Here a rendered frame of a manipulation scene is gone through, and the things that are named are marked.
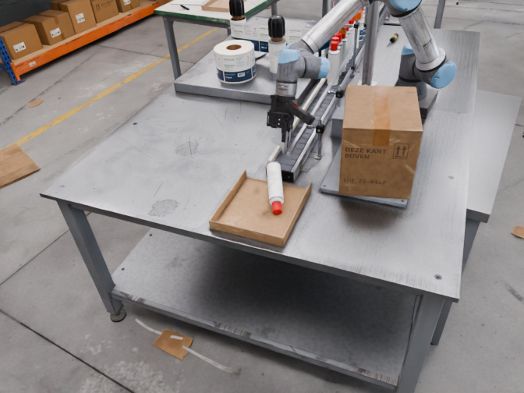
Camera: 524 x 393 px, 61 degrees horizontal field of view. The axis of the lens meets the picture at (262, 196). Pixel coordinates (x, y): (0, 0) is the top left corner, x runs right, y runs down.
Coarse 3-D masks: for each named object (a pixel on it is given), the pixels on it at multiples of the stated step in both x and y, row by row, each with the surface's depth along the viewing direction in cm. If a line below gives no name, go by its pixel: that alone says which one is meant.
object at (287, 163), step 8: (360, 48) 247; (352, 56) 239; (320, 88) 212; (336, 88) 211; (320, 96) 206; (328, 96) 206; (312, 104) 200; (320, 104) 200; (328, 104) 200; (320, 112) 194; (296, 128) 186; (304, 136) 180; (304, 144) 176; (280, 152) 172; (296, 152) 172; (280, 160) 168; (288, 160) 168; (296, 160) 168; (288, 168) 164
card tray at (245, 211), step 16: (240, 176) 164; (240, 192) 162; (256, 192) 162; (288, 192) 161; (304, 192) 160; (224, 208) 155; (240, 208) 155; (256, 208) 155; (288, 208) 154; (224, 224) 144; (240, 224) 149; (256, 224) 149; (272, 224) 148; (288, 224) 148; (272, 240) 140
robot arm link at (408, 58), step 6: (402, 48) 190; (408, 48) 186; (402, 54) 190; (408, 54) 187; (414, 54) 185; (402, 60) 191; (408, 60) 188; (414, 60) 185; (402, 66) 192; (408, 66) 189; (414, 66) 185; (402, 72) 193; (408, 72) 191; (408, 78) 193; (414, 78) 192
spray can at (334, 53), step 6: (336, 42) 202; (336, 48) 203; (330, 54) 204; (336, 54) 203; (330, 60) 206; (336, 60) 205; (330, 66) 207; (336, 66) 207; (330, 72) 209; (336, 72) 209; (330, 78) 211; (336, 84) 213
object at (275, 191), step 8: (272, 168) 158; (280, 168) 160; (272, 176) 156; (280, 176) 157; (272, 184) 154; (280, 184) 155; (272, 192) 152; (280, 192) 152; (272, 200) 151; (280, 200) 151; (272, 208) 150; (280, 208) 149
